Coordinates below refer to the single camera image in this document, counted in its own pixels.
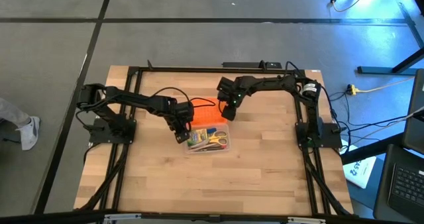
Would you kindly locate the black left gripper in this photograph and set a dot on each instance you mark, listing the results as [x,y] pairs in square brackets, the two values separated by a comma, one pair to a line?
[182,114]

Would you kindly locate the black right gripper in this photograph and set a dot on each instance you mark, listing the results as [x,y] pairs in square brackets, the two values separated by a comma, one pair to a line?
[234,96]

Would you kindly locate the yellow green crayon box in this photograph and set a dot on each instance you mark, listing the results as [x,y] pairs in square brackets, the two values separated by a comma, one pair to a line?
[197,136]

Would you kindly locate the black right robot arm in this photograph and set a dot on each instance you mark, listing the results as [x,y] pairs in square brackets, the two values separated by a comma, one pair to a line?
[271,83]

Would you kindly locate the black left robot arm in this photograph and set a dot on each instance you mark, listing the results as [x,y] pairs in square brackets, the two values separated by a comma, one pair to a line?
[139,99]

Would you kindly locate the orange plastic box lid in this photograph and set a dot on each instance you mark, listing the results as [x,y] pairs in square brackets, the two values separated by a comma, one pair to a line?
[207,116]

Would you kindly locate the clear plastic pencil box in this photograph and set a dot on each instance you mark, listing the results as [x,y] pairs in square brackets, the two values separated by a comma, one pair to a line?
[222,152]

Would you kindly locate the black controller bar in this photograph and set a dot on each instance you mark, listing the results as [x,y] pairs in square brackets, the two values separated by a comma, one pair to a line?
[245,65]

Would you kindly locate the white booklet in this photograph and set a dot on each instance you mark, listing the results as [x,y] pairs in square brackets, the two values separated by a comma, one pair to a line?
[361,174]

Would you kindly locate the black desk leg bar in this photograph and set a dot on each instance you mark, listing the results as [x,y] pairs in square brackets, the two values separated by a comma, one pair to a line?
[371,149]

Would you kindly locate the person's shoe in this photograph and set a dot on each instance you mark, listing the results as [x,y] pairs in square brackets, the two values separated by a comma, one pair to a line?
[30,133]

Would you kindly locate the black desk foot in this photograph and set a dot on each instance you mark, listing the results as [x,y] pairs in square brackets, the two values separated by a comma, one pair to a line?
[381,70]

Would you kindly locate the person's leg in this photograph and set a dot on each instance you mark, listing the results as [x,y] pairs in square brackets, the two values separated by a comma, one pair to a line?
[11,113]

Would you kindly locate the dark grey laptop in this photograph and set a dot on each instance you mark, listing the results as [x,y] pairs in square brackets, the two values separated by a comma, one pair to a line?
[415,128]

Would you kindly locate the black laptop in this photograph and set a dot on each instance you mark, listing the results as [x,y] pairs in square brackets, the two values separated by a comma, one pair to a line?
[407,184]

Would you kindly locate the black aluminium table frame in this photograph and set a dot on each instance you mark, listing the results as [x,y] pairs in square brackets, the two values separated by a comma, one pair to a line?
[185,69]

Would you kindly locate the black rail with silver brackets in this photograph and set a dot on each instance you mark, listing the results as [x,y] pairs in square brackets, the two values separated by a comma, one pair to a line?
[49,217]

